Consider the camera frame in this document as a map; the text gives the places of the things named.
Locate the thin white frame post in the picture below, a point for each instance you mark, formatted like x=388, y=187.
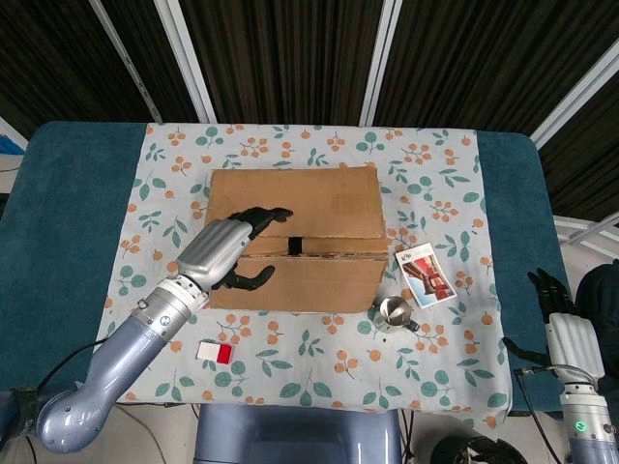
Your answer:
x=126, y=63

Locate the wide white frame post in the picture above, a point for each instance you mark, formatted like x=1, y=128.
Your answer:
x=188, y=63
x=379, y=63

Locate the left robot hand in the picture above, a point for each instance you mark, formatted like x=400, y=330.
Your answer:
x=213, y=251

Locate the blue-grey robot torso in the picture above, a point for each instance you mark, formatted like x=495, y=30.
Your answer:
x=290, y=435

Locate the blue plastic object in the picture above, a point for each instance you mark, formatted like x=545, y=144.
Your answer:
x=9, y=145

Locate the white metal frame rail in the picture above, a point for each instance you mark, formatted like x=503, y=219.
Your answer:
x=590, y=232

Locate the floral print tablecloth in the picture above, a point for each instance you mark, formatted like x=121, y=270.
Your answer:
x=309, y=357

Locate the black round floor object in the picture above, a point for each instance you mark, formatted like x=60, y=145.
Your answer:
x=454, y=452

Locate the slanted white frame post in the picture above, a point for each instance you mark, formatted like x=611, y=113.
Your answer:
x=580, y=96

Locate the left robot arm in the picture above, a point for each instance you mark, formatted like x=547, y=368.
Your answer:
x=121, y=348

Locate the white rectangular block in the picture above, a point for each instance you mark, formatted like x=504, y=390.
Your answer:
x=208, y=350

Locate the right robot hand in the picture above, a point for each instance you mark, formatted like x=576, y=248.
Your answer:
x=573, y=338

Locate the teal table cover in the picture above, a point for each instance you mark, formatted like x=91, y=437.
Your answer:
x=63, y=217

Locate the dark fabric bundle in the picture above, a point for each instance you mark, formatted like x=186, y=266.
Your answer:
x=604, y=299

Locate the stainless steel gooseneck cup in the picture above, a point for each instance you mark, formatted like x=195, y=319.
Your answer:
x=394, y=311

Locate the brown cardboard box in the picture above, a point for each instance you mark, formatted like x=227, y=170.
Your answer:
x=329, y=203

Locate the red rectangular block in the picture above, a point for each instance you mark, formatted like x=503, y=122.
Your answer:
x=225, y=354

